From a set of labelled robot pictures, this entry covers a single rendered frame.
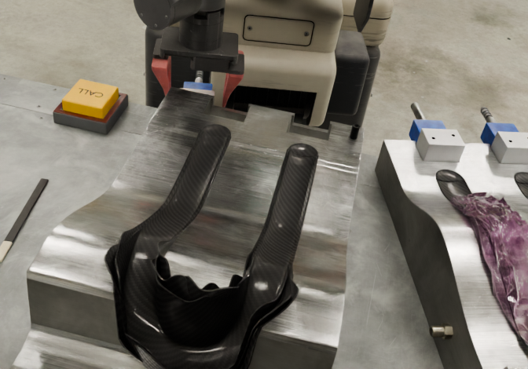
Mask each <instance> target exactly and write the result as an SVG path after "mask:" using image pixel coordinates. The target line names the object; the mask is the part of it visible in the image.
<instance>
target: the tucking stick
mask: <svg viewBox="0 0 528 369"><path fill-rule="evenodd" d="M48 181H49V180H48V179H45V178H41V179H40V181H39V183H38V184H37V186H36V187H35V190H34V191H33V192H32V194H31V196H30V198H29V200H28V201H27V203H26V204H25V206H24V208H23V209H22V211H21V212H20V215H19V216H18V218H17V219H16V221H15V223H14V225H13V227H12V228H11V229H10V231H9V233H8V235H7V237H6V238H5V240H4V241H3V243H2V245H1V246H0V262H2V261H3V259H4V257H5V256H6V254H7V252H8V251H9V248H10V247H11V246H12V244H13V241H14V240H15V238H16V237H17V235H18V233H19V231H20V230H21V228H22V226H23V224H24V222H25V221H26V220H27V218H28V215H29V214H30V212H31V210H32V209H33V207H34V205H35V204H36V202H37V200H38V199H39V196H40V195H41V194H42V191H43V189H44V188H45V186H46V185H47V183H48Z"/></svg>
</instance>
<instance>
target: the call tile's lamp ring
mask: <svg viewBox="0 0 528 369"><path fill-rule="evenodd" d="M119 96H121V97H120V98H119V99H118V100H117V102H116V103H115V105H114V106H113V107H112V109H111V110H110V112H109V113H108V114H107V115H106V116H105V118H104V119H99V118H95V117H92V116H88V115H81V114H78V113H74V112H70V111H64V110H61V109H62V107H63V106H62V101H61V103H60V104H59V105H58V106H57V107H56V108H55V110H54V112H57V113H61V114H65V115H71V116H75V117H79V118H82V119H89V120H93V121H96V122H102V123H107V122H108V120H109V119H110V118H111V117H112V115H113V114H114V112H115V111H116V109H117V108H118V107H119V106H120V105H121V103H122V102H123V100H124V99H125V97H126V96H127V94H125V93H119Z"/></svg>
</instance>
